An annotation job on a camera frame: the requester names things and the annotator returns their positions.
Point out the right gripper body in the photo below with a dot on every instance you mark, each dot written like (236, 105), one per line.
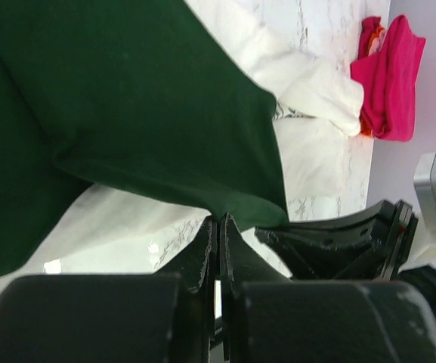
(396, 248)

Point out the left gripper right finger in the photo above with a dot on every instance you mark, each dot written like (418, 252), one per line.
(270, 318)

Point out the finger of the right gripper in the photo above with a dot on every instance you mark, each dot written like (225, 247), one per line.
(346, 248)

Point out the folded magenta t-shirt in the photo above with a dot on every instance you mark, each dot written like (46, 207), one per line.
(389, 79)

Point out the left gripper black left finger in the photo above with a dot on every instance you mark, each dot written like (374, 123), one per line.
(167, 316)

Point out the white green-sleeved Charlie Brown t-shirt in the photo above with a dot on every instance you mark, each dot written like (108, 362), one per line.
(114, 115)

